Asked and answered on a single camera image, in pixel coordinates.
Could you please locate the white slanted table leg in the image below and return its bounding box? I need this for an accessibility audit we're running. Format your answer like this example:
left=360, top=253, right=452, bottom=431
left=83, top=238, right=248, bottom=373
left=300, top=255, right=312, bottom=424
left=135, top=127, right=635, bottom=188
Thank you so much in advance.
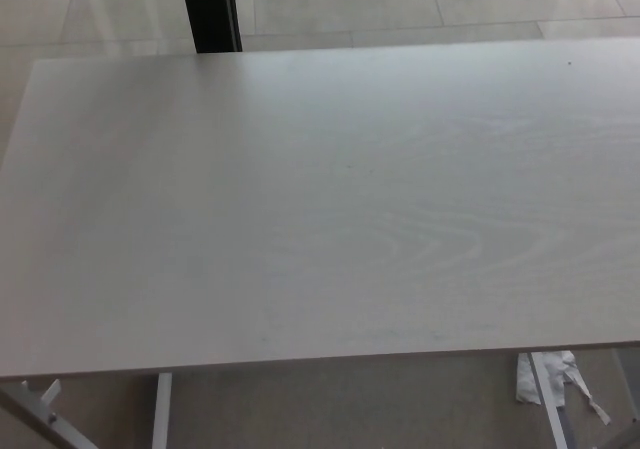
left=528, top=352, right=572, bottom=449

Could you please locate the black vertical post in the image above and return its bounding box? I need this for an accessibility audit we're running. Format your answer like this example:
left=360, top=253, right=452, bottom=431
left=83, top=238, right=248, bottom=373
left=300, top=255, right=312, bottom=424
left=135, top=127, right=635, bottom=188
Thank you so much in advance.
left=178, top=0, right=244, bottom=54

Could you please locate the crumpled white paper scrap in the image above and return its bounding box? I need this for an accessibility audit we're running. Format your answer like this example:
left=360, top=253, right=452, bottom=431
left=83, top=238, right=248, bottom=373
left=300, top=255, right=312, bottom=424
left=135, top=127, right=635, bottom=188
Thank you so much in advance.
left=514, top=350, right=613, bottom=427

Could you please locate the grey diagonal table frame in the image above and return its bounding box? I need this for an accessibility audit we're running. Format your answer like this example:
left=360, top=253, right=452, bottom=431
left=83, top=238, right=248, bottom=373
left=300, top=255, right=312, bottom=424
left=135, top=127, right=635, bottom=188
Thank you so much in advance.
left=0, top=378, right=99, bottom=449

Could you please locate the white straight table leg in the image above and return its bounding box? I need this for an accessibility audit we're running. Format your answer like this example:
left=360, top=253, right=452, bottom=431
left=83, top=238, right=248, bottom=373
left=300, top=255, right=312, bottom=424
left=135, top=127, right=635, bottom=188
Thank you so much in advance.
left=151, top=372, right=174, bottom=449

